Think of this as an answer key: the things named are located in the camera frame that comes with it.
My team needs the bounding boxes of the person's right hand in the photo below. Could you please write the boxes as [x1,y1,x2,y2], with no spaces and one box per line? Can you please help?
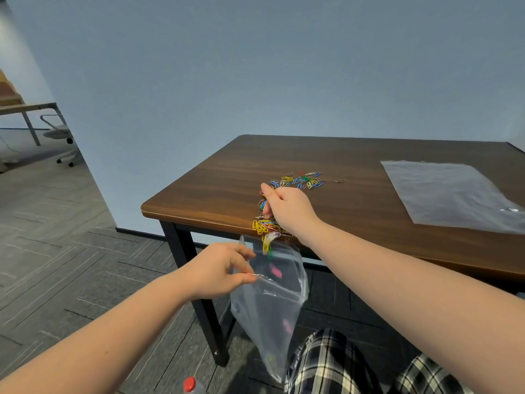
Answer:
[260,183,325,245]

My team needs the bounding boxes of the person's left hand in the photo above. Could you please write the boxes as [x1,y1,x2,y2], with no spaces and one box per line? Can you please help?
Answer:
[177,242,257,302]

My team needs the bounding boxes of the pile of colourful paper clips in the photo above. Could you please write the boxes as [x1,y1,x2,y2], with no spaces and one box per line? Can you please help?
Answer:
[252,171,327,256]

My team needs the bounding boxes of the clear zip plastic bag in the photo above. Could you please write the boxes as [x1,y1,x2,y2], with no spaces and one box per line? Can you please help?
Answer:
[230,235,309,384]

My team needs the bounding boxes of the person's right forearm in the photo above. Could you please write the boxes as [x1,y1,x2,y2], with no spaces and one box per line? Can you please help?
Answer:
[294,220,525,394]

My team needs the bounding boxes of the person's left forearm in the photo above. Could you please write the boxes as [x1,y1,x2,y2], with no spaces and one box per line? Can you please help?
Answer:
[0,268,198,394]

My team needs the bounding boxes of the brown wooden table black legs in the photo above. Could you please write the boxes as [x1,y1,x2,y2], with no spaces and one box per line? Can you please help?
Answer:
[141,134,525,367]

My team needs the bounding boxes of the black white plaid trousers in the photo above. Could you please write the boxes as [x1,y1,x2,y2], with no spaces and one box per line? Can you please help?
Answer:
[284,328,475,394]

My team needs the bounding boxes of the large flat clear plastic bag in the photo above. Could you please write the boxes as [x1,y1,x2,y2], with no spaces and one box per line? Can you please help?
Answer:
[380,160,525,235]

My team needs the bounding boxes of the grey office chair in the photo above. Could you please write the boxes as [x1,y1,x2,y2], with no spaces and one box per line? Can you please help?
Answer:
[40,114,79,168]

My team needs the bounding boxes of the brown cardboard boxes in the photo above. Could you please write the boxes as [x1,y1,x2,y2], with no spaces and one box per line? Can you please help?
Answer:
[0,69,22,106]

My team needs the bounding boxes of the light wooden desk grey frame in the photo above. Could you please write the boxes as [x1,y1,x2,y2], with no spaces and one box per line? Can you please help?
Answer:
[0,103,59,146]

